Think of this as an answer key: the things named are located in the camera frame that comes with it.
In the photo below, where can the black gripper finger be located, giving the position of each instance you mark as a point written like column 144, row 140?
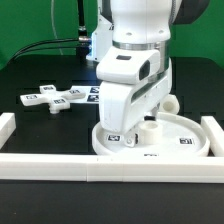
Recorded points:
column 131, row 140

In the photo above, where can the white round table top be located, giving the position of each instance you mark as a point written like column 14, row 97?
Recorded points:
column 168, row 136

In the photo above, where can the white right fence bar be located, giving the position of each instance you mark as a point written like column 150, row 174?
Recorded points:
column 215, row 134

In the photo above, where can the fiducial marker sheet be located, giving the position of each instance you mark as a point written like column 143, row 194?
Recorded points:
column 91, row 94

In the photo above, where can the white fence bar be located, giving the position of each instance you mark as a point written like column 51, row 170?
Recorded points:
column 215, row 134
column 113, row 169
column 7, row 127

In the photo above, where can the white left fence bar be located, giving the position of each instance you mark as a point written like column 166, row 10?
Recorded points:
column 7, row 127

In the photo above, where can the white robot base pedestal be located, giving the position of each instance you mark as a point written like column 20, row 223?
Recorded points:
column 101, row 38

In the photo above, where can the black vertical pole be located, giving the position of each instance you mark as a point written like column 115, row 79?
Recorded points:
column 82, row 31

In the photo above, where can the white cross-shaped table base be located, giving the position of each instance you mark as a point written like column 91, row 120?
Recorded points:
column 57, row 100

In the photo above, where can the white front fence bar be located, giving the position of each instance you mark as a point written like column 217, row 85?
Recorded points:
column 113, row 169

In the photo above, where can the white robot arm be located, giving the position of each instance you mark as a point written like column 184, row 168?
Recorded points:
column 142, row 29

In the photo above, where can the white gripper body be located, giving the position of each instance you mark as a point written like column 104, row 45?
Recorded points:
column 129, row 90

